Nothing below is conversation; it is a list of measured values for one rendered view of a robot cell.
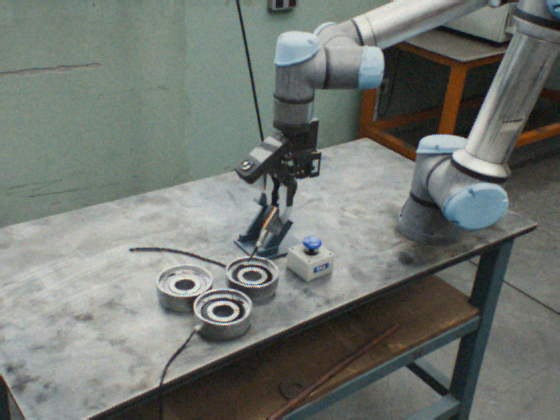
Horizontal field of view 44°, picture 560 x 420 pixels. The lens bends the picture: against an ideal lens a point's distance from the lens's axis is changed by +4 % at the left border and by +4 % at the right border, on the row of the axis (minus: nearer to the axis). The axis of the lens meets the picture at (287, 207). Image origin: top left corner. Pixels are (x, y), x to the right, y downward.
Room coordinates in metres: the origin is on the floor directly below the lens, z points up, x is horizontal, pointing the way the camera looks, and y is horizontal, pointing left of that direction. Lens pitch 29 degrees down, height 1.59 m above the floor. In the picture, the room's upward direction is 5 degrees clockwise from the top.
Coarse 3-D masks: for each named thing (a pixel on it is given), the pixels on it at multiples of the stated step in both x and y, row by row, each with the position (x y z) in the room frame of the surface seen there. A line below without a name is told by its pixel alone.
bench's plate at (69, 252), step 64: (192, 192) 1.47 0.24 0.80; (256, 192) 1.50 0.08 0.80; (320, 192) 1.53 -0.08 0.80; (384, 192) 1.56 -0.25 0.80; (0, 256) 1.14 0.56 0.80; (64, 256) 1.15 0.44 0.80; (128, 256) 1.17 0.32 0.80; (192, 256) 1.19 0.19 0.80; (384, 256) 1.25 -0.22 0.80; (448, 256) 1.27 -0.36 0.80; (0, 320) 0.95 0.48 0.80; (64, 320) 0.96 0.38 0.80; (128, 320) 0.97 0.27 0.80; (192, 320) 0.98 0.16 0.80; (256, 320) 0.99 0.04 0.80; (320, 320) 1.03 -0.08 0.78; (64, 384) 0.80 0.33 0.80; (128, 384) 0.81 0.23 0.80
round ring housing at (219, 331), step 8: (200, 296) 1.00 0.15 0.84; (208, 296) 1.01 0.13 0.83; (216, 296) 1.02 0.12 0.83; (224, 296) 1.02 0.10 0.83; (232, 296) 1.02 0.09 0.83; (240, 296) 1.01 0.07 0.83; (200, 304) 0.99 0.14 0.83; (216, 304) 0.99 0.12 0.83; (224, 304) 0.99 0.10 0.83; (232, 304) 0.99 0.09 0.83; (248, 304) 1.00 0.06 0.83; (208, 312) 0.97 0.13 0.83; (216, 312) 0.99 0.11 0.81; (224, 312) 0.99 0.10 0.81; (232, 312) 0.99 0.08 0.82; (248, 312) 0.97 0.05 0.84; (200, 320) 0.94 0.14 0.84; (224, 320) 0.95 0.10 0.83; (240, 320) 0.94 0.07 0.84; (248, 320) 0.95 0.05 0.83; (208, 328) 0.93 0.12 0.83; (216, 328) 0.92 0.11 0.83; (224, 328) 0.92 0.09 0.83; (232, 328) 0.93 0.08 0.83; (240, 328) 0.94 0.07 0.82; (208, 336) 0.93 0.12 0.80; (216, 336) 0.93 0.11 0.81; (224, 336) 0.93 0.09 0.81; (232, 336) 0.93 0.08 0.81
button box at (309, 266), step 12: (288, 252) 1.17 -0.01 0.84; (300, 252) 1.17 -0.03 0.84; (312, 252) 1.16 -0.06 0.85; (324, 252) 1.17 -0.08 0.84; (288, 264) 1.17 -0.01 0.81; (300, 264) 1.14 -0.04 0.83; (312, 264) 1.13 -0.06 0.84; (324, 264) 1.15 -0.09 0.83; (300, 276) 1.14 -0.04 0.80; (312, 276) 1.13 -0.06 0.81
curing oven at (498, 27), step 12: (480, 12) 3.19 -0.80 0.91; (492, 12) 3.14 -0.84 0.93; (504, 12) 3.10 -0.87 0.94; (444, 24) 3.33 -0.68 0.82; (456, 24) 3.28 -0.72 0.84; (468, 24) 3.23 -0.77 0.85; (480, 24) 3.18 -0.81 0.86; (492, 24) 3.13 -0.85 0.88; (504, 24) 3.09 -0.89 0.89; (480, 36) 3.17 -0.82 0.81; (492, 36) 3.12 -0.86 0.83; (504, 36) 3.10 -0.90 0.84
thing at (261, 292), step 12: (228, 264) 1.11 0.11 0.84; (264, 264) 1.13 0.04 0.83; (228, 276) 1.07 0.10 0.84; (240, 276) 1.09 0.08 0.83; (252, 276) 1.11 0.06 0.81; (264, 276) 1.09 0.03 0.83; (276, 276) 1.08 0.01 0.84; (228, 288) 1.06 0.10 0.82; (240, 288) 1.04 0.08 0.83; (252, 288) 1.04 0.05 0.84; (264, 288) 1.05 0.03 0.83; (252, 300) 1.05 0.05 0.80
